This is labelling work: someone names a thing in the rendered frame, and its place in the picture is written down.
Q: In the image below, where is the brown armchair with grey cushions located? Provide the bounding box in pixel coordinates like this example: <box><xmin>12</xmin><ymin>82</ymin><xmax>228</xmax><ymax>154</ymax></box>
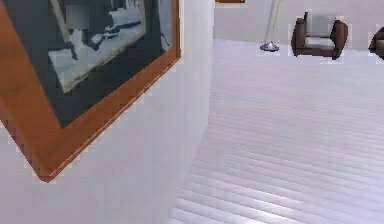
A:
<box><xmin>290</xmin><ymin>12</ymin><xmax>349</xmax><ymax>61</ymax></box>

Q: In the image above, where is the dark brown armchair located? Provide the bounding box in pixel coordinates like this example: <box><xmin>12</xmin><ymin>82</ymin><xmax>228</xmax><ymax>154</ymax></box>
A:
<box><xmin>368</xmin><ymin>27</ymin><xmax>384</xmax><ymax>61</ymax></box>

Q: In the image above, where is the orange framed wall picture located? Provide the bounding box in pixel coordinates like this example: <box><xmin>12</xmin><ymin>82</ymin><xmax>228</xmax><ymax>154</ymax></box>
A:
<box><xmin>0</xmin><ymin>0</ymin><xmax>182</xmax><ymax>184</ymax></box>

